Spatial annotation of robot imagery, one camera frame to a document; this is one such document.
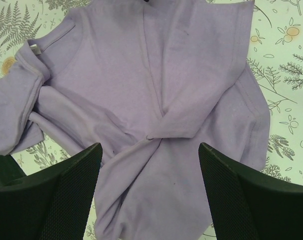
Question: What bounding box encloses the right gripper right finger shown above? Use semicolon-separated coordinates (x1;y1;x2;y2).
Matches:
198;142;303;240

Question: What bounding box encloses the purple t shirt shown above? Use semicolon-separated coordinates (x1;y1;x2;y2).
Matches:
0;0;271;240

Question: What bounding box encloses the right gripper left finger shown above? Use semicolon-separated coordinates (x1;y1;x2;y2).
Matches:
0;143;103;240

